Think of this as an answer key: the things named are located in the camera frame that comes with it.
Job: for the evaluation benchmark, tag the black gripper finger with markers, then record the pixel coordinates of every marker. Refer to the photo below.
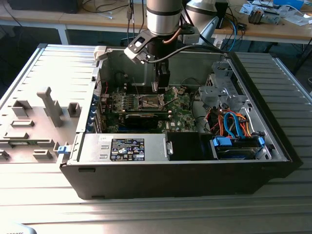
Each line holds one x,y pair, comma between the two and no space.
163,75

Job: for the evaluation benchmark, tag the silver green CPU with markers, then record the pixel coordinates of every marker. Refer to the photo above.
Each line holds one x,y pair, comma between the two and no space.
154,87

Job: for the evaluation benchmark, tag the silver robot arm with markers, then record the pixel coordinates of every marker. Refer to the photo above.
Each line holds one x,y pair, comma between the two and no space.
163,19

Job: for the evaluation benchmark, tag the black RAM slot bank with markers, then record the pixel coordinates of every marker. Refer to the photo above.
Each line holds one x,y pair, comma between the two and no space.
146,89
136,111

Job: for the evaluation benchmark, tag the thin metal locking lever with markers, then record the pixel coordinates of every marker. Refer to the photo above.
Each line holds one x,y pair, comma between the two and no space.
136,87

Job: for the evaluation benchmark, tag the CPU socket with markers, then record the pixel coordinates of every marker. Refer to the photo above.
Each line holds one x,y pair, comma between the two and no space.
150,102

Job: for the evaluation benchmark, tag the green motherboard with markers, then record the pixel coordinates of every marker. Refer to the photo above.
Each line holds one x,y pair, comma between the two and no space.
180,114

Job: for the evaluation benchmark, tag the black graphics card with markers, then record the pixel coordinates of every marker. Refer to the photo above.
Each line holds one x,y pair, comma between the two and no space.
141,122

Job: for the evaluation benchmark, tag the silver metal drive cage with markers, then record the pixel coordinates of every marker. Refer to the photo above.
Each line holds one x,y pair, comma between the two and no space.
214,95

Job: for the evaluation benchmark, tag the white label box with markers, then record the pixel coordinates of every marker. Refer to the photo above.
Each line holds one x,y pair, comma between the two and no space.
218,45

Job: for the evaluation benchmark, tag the beige plastic case latch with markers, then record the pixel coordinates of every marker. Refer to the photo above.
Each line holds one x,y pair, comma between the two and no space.
100,52

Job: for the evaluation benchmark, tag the upright black device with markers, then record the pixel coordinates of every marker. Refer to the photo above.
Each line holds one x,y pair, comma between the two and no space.
222,14

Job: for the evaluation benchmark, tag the black plastic shroud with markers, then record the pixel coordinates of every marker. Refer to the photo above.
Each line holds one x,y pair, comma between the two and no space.
185,146

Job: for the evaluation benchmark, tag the light wooden desk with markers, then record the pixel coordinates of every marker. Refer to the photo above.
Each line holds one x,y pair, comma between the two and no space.
80,17
268,30

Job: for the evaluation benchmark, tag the finned metal heat sink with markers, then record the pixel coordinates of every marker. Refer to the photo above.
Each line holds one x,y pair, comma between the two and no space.
256,15

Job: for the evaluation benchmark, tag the hard disk in blue carrier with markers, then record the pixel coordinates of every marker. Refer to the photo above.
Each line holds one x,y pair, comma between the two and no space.
234,148

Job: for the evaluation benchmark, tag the silver power supply unit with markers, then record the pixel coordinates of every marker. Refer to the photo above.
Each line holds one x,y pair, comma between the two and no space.
90,146

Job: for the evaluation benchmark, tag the black PC case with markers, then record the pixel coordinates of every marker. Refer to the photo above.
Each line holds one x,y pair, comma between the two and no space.
158,180

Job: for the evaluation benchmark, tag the grey metal drive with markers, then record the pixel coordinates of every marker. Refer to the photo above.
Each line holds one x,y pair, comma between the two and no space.
271,17

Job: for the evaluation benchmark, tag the grey plastic parts rack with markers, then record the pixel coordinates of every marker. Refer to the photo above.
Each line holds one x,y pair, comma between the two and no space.
52,109

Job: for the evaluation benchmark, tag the blue plastic clip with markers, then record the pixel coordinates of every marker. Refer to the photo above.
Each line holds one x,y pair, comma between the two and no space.
64,149

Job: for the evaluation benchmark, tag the black computer box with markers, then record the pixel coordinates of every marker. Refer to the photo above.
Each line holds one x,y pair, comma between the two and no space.
44,6

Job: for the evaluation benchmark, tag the blue box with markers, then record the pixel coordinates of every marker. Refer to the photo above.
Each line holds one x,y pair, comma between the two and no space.
290,3

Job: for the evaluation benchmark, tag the white paper sheets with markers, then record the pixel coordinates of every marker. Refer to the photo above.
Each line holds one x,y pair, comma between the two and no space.
295,17

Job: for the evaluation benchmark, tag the green RAM stick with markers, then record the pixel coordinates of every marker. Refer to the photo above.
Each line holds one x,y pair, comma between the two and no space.
24,143

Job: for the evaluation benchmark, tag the grey rounded device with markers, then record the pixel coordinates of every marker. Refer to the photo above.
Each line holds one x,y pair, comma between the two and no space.
14,230

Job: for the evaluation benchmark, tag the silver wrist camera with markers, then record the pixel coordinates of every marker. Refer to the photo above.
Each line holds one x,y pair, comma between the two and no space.
136,46

